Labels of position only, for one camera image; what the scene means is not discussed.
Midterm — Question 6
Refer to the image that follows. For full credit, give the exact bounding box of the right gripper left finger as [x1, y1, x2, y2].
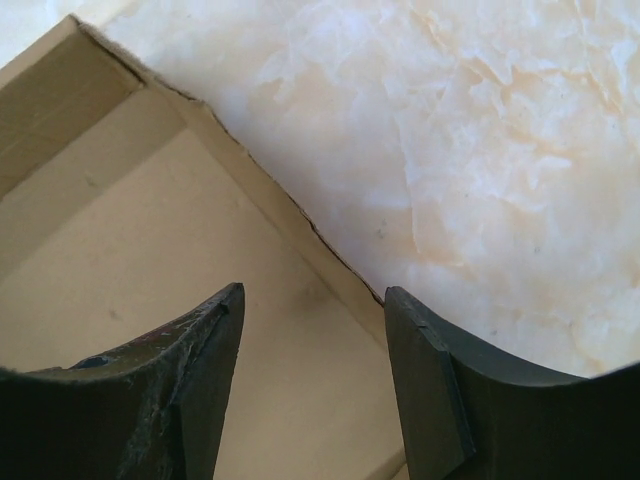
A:
[1, 283, 245, 479]

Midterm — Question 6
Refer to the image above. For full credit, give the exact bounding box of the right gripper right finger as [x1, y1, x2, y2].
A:
[384, 287, 639, 479]

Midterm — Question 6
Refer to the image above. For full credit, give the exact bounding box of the brown cardboard box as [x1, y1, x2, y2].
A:
[1, 16, 404, 479]

